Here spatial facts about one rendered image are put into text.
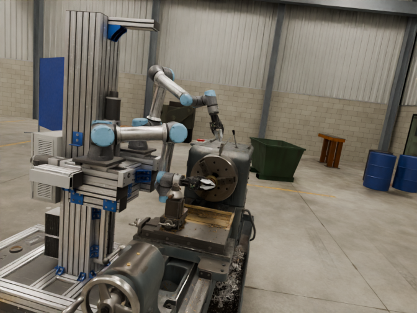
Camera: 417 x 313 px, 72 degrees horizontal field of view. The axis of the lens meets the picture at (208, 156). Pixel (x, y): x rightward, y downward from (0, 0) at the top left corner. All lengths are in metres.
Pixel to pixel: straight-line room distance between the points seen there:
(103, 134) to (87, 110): 0.43
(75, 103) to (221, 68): 10.32
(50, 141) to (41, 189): 0.35
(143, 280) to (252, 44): 11.78
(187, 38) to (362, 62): 6.96
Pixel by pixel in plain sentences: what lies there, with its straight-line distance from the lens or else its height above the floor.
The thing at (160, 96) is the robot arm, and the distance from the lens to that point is 2.27.
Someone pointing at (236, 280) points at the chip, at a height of 0.56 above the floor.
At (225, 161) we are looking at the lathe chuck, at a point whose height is 1.21.
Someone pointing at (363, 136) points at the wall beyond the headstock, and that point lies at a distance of 13.13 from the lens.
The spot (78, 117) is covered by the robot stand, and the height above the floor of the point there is 1.38.
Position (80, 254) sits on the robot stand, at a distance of 2.34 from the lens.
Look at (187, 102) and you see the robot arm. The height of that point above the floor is 1.56.
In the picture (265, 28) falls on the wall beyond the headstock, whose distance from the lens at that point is 12.45.
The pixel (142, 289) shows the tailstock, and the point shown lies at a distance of 0.79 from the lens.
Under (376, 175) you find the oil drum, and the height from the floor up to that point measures 0.36.
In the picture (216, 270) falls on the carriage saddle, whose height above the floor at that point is 0.90.
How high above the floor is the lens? 1.57
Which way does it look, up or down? 10 degrees down
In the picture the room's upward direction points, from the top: 7 degrees clockwise
